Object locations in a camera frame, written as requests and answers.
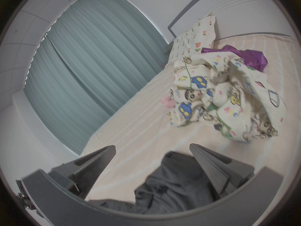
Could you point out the black T-shirt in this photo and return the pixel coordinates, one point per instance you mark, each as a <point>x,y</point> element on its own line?
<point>176,185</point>

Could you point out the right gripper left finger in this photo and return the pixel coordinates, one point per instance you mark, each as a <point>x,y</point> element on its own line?
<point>94,168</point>

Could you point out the pink garment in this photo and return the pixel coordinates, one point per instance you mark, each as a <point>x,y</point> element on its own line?
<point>167,102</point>

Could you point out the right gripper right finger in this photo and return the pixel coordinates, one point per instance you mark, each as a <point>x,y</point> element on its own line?
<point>211,168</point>

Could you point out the bed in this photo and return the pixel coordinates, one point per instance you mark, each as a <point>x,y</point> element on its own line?
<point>141,131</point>

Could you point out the purple garment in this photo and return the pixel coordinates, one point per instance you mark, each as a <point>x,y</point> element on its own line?
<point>254,56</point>

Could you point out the blue-green curtain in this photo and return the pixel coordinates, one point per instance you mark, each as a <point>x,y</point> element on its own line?
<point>94,67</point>

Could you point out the white printed pillow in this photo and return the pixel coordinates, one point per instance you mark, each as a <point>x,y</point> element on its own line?
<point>190,39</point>

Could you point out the white printed garment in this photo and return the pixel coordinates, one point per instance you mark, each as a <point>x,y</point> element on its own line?
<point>211,95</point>

